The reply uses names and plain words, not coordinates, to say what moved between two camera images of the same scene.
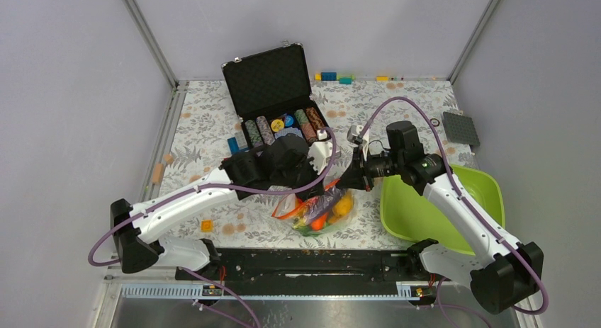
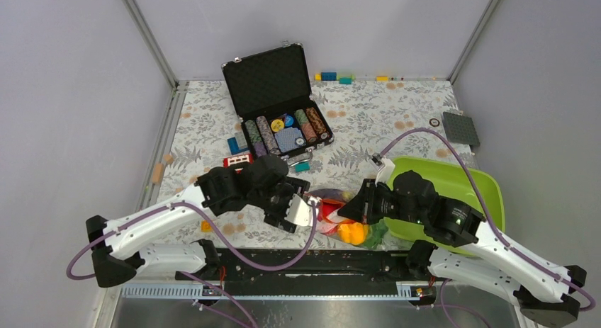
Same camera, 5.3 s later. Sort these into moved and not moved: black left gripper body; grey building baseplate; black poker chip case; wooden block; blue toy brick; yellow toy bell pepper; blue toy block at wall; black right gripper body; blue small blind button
Moved: yellow toy bell pepper; black left gripper body; black right gripper body
Not moved: blue toy brick; grey building baseplate; wooden block; blue small blind button; blue toy block at wall; black poker chip case
